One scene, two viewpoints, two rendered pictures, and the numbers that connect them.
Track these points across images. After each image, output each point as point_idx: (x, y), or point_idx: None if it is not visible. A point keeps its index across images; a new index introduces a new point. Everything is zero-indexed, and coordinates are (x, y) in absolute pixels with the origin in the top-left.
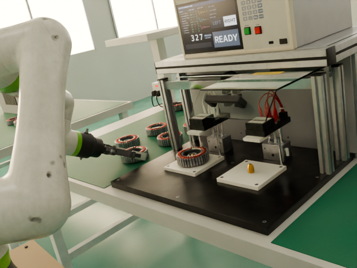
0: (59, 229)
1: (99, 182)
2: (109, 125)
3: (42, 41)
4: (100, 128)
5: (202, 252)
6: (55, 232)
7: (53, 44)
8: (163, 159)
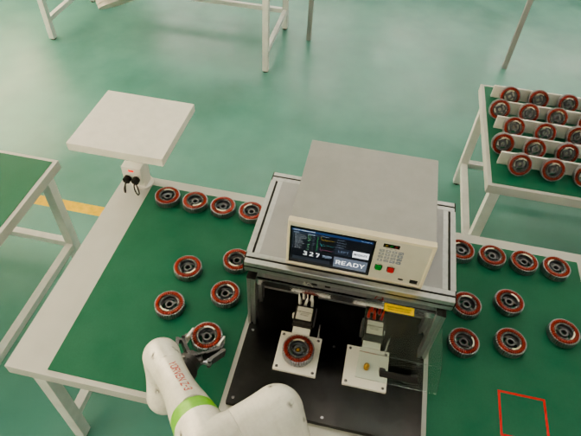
0: (69, 397)
1: None
2: (84, 245)
3: (300, 432)
4: (77, 255)
5: None
6: (67, 403)
7: (305, 426)
8: (254, 345)
